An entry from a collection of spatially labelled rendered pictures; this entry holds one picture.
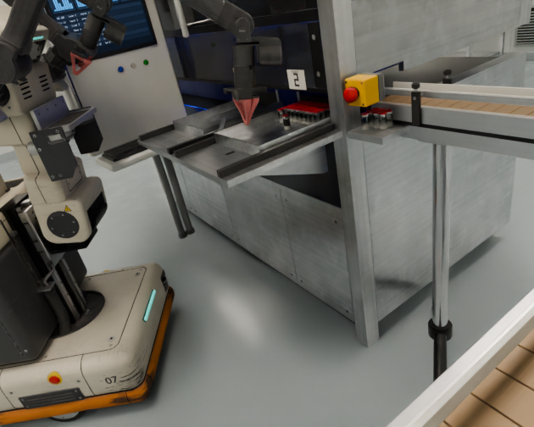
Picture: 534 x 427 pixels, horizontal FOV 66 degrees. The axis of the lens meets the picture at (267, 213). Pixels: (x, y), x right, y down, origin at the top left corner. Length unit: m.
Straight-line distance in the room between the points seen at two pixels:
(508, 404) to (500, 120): 0.76
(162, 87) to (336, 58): 1.03
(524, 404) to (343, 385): 1.22
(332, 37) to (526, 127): 0.52
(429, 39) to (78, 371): 1.60
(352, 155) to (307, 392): 0.86
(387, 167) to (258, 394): 0.93
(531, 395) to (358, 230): 1.01
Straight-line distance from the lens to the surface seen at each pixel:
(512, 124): 1.07
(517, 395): 0.43
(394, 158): 1.42
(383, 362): 1.67
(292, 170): 1.25
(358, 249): 1.42
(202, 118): 1.69
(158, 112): 2.01
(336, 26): 1.17
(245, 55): 1.12
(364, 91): 1.13
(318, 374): 1.65
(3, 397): 1.85
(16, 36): 1.23
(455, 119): 1.13
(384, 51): 1.31
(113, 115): 1.93
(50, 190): 1.49
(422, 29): 1.44
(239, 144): 1.21
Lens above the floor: 1.26
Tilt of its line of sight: 28 degrees down
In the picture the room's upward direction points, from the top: 12 degrees counter-clockwise
